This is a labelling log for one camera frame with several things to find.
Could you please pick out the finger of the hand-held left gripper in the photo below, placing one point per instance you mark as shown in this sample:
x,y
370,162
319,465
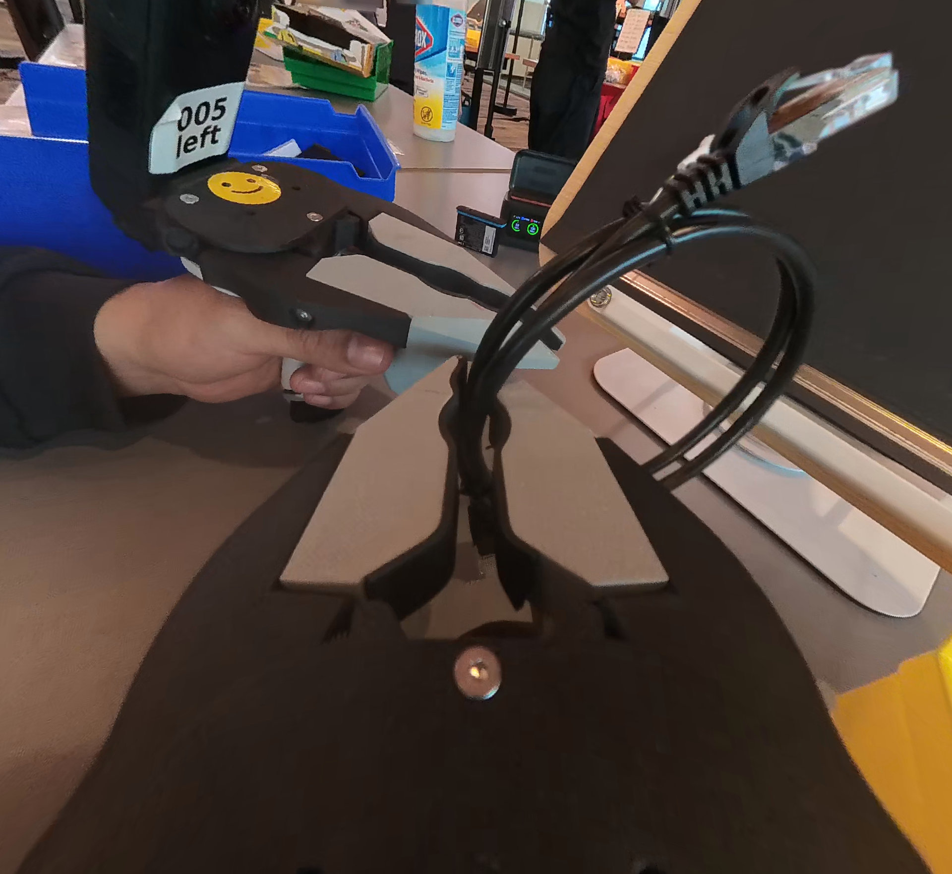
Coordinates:
x,y
416,294
431,249

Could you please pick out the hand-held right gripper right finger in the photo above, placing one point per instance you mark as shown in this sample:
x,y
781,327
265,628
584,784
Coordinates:
x,y
580,509

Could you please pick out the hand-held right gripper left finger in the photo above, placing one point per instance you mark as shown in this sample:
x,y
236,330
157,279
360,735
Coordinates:
x,y
372,502

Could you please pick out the blue plastic bin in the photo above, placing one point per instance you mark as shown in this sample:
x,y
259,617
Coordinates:
x,y
44,182

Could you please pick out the yellow plastic bin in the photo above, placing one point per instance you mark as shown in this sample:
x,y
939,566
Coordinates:
x,y
907,755

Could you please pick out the green flat object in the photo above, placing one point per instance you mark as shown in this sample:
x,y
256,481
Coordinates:
x,y
327,75

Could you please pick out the person's left hand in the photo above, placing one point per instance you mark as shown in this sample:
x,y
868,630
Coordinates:
x,y
186,346

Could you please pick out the black battery charger case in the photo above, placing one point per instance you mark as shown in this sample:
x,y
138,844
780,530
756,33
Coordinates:
x,y
539,179

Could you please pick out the disinfecting wipes canister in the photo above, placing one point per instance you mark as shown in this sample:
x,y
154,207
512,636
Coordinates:
x,y
439,71

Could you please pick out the black panel on stand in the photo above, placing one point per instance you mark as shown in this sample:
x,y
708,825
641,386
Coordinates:
x,y
502,4

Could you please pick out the black wooden book stand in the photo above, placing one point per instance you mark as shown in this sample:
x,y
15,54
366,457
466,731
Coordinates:
x,y
855,182

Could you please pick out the black camera battery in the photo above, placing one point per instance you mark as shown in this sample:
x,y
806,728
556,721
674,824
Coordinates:
x,y
476,231

